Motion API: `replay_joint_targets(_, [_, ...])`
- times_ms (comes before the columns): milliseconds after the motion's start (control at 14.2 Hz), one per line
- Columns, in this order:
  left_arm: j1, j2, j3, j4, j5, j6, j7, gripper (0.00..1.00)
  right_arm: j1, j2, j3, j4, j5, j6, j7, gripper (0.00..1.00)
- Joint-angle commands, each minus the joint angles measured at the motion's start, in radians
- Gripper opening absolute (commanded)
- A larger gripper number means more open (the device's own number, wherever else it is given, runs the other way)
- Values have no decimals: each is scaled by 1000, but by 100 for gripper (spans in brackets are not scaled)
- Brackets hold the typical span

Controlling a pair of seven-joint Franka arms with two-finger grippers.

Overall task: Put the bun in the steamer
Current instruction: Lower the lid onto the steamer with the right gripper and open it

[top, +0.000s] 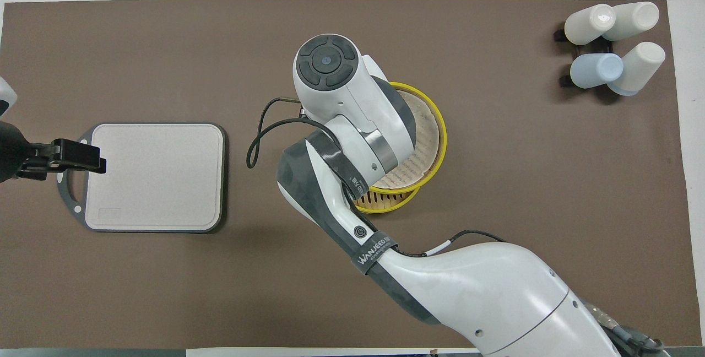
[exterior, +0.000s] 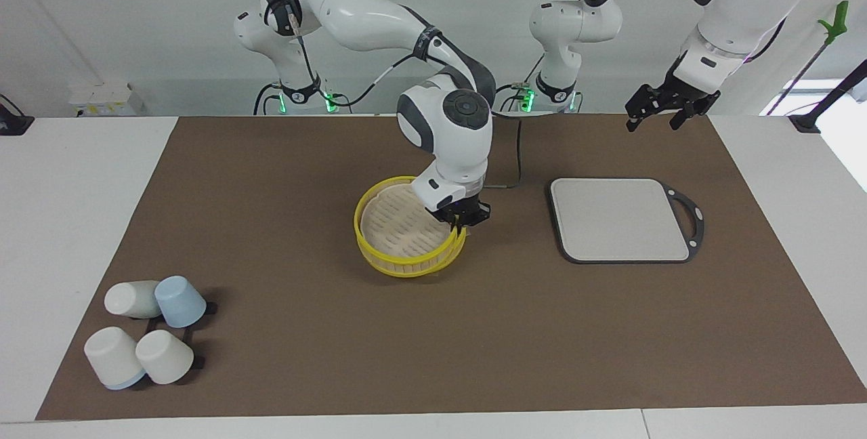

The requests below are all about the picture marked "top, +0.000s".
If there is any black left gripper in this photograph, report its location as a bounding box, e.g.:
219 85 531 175
0 120 106 182

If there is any yellow steamer lid tier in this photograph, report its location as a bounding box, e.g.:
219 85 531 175
369 82 448 194

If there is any yellow steamer base tier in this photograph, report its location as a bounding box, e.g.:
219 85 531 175
351 183 420 214

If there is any beige perforated steamer liner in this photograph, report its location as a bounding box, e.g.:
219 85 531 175
379 93 441 190

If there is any grey cutting board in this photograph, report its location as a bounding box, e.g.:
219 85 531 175
57 122 227 234

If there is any brown table mat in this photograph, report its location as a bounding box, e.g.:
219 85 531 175
0 0 696 348

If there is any black cup rack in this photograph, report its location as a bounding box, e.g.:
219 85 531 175
553 25 614 89

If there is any light blue plastic cup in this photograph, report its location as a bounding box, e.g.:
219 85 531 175
570 53 624 89

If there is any white plastic cup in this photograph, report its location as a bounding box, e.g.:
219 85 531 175
564 4 617 46
603 2 660 42
608 42 666 96

